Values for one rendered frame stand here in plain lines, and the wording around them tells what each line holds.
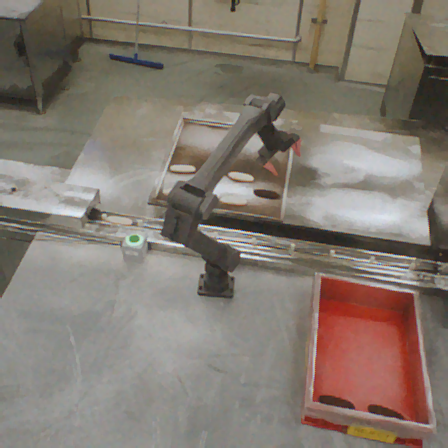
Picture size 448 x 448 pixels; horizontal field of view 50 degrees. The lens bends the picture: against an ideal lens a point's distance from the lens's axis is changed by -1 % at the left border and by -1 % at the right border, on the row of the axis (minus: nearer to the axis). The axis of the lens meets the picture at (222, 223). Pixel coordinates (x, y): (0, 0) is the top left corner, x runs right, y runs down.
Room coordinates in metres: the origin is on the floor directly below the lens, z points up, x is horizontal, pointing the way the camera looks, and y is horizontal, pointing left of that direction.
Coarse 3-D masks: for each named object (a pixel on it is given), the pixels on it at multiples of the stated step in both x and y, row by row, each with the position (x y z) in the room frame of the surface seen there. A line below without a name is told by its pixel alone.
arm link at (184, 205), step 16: (176, 192) 0.95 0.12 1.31; (176, 208) 0.92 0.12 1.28; (192, 208) 0.90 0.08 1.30; (176, 224) 0.90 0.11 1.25; (192, 224) 0.89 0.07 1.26; (176, 240) 0.87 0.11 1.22; (192, 240) 0.90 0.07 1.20; (208, 240) 0.98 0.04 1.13; (208, 256) 0.99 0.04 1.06; (224, 256) 1.05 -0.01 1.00; (240, 256) 1.11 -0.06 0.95
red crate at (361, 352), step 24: (336, 312) 1.01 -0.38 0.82; (360, 312) 1.01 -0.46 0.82; (384, 312) 1.02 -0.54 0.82; (336, 336) 0.91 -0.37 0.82; (360, 336) 0.92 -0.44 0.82; (384, 336) 0.92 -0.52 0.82; (336, 360) 0.83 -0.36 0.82; (360, 360) 0.83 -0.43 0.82; (384, 360) 0.83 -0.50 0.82; (408, 360) 0.84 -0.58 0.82; (336, 384) 0.75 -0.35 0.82; (360, 384) 0.75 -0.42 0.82; (384, 384) 0.75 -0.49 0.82; (408, 384) 0.76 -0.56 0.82; (360, 408) 0.68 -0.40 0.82; (408, 408) 0.68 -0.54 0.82
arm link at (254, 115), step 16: (256, 96) 1.26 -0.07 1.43; (256, 112) 1.20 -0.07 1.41; (240, 128) 1.14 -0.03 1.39; (256, 128) 1.18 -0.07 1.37; (224, 144) 1.09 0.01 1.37; (240, 144) 1.11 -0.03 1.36; (208, 160) 1.04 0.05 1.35; (224, 160) 1.04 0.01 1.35; (192, 176) 1.00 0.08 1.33; (208, 176) 0.99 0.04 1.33; (192, 192) 0.98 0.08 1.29; (208, 192) 0.95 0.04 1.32; (208, 208) 0.92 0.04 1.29
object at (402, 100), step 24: (408, 24) 3.61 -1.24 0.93; (432, 24) 3.51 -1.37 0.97; (408, 48) 3.39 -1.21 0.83; (432, 48) 2.91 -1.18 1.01; (408, 72) 3.17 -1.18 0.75; (432, 72) 2.80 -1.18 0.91; (384, 96) 3.75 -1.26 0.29; (408, 96) 2.97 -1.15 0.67; (432, 96) 2.79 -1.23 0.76; (432, 120) 2.78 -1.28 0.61
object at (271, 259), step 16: (16, 224) 1.31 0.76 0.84; (32, 224) 1.30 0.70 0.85; (48, 224) 1.30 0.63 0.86; (96, 224) 1.31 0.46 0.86; (112, 240) 1.26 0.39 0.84; (160, 240) 1.25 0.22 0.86; (256, 256) 1.20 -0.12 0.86; (272, 256) 1.21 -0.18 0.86; (288, 256) 1.21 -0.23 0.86; (304, 256) 1.22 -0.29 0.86; (304, 272) 1.17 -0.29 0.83; (320, 272) 1.16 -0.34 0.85; (336, 272) 1.15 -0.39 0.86; (352, 272) 1.15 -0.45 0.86; (368, 272) 1.16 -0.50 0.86; (384, 272) 1.16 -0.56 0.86; (400, 272) 1.17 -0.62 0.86; (416, 288) 1.11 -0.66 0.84; (432, 288) 1.11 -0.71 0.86
